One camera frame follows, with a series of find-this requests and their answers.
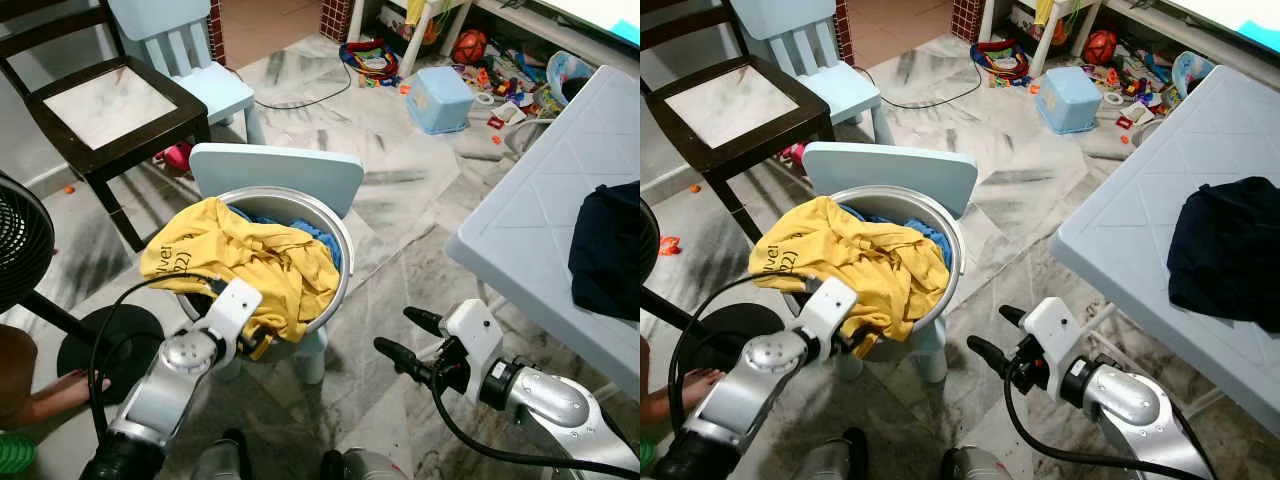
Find white kids table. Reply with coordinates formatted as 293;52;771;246
400;0;471;51
1025;0;1101;76

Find light blue plastic box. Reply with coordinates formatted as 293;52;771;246
1035;67;1104;134
405;65;477;136

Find silver left robot leg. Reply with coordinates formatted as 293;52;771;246
190;428;253;480
795;428;869;480

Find television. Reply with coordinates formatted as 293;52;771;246
560;0;640;46
1165;0;1280;51

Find black standing fan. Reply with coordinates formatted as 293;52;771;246
0;170;166;406
640;195;791;401

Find silver robot leg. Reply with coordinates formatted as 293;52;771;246
320;448;411;480
795;428;869;480
940;447;1016;480
190;428;253;480

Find yellow printed shirt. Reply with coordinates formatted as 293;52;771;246
748;195;951;356
140;197;343;359

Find blue cloth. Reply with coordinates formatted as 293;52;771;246
240;205;343;271
850;205;951;266

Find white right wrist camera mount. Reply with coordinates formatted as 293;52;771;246
1020;297;1083;373
445;298;505;376

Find person's bare leg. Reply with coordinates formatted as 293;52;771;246
0;325;113;431
640;368;723;426

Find black floor cable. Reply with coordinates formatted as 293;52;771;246
250;62;356;111
862;65;986;109

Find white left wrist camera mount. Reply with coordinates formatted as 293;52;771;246
203;278;263;351
805;277;859;346

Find grey plastic bucket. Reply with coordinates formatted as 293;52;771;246
790;185;966;341
175;185;356;346

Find dark navy garment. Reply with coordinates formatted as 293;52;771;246
568;182;640;323
1166;177;1280;333

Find light blue kids chair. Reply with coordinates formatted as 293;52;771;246
802;142;979;384
728;0;894;146
188;143;366;386
105;0;266;146

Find red ball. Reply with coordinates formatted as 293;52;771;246
453;28;489;66
1082;28;1118;66

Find colourful toy hoop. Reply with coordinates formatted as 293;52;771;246
972;38;1031;86
338;38;401;89

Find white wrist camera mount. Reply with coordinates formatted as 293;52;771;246
805;277;859;346
1020;297;1083;373
445;298;505;376
203;278;263;351

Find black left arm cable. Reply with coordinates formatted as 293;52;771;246
88;272;226;441
668;272;816;421

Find light blue folding table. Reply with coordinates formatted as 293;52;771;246
1050;65;1280;436
443;65;640;401

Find silver right robot leg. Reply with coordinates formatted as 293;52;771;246
940;447;1016;480
320;448;411;480

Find dark wooden chair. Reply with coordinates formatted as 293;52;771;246
0;0;213;251
640;0;836;246

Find light blue round basin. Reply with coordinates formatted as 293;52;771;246
545;50;594;106
1172;50;1219;98

